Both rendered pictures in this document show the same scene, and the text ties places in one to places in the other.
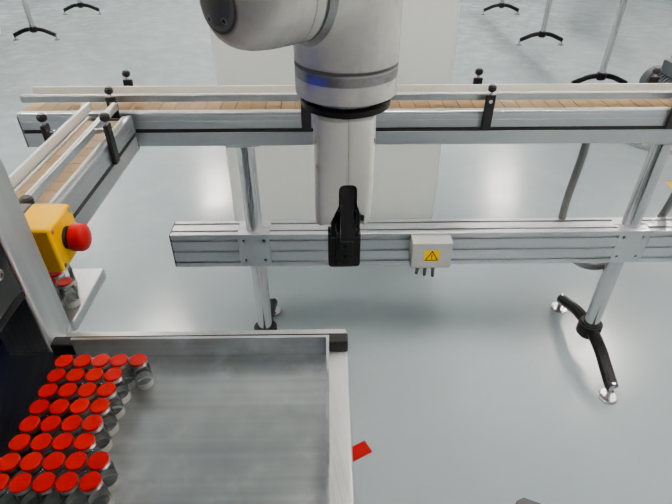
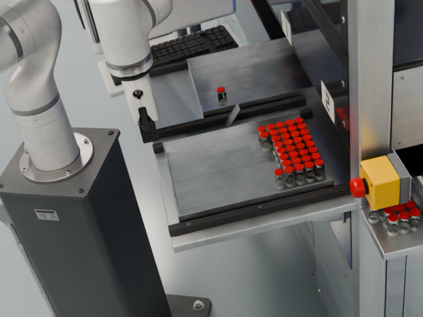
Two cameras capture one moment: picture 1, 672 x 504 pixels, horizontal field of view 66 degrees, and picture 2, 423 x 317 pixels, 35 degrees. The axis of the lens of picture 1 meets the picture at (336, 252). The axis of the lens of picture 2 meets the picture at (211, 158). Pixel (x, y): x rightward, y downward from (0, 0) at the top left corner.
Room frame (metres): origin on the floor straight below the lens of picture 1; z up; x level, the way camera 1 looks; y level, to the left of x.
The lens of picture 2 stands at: (1.52, 0.06, 1.92)
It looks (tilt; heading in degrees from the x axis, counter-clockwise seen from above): 40 degrees down; 177
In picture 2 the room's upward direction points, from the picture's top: 11 degrees counter-clockwise
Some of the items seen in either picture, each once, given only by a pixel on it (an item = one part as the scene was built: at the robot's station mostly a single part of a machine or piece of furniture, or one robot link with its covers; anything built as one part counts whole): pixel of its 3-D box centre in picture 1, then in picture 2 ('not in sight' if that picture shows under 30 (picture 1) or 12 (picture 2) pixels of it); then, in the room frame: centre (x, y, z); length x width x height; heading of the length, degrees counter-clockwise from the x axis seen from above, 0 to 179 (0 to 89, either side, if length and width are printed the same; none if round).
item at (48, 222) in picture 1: (43, 237); (383, 182); (0.60, 0.41, 0.99); 0.08 x 0.07 x 0.07; 91
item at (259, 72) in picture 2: not in sight; (257, 75); (0.01, 0.29, 0.90); 0.34 x 0.26 x 0.04; 91
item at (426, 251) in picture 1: (430, 251); not in sight; (1.25, -0.28, 0.50); 0.12 x 0.05 x 0.09; 91
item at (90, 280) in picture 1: (47, 297); (405, 226); (0.62, 0.46, 0.87); 0.14 x 0.13 x 0.02; 91
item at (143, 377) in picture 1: (141, 371); (279, 178); (0.43, 0.24, 0.90); 0.02 x 0.02 x 0.05
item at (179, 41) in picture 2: not in sight; (170, 53); (-0.33, 0.08, 0.82); 0.40 x 0.14 x 0.02; 99
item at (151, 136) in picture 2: not in sight; (148, 131); (0.44, -0.01, 1.12); 0.03 x 0.03 x 0.07; 2
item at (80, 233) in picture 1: (75, 237); (360, 187); (0.60, 0.37, 0.99); 0.04 x 0.04 x 0.04; 1
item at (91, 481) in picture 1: (96, 493); (262, 136); (0.28, 0.24, 0.90); 0.02 x 0.02 x 0.05
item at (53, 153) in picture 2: not in sight; (46, 130); (0.13, -0.27, 0.95); 0.19 x 0.19 x 0.18
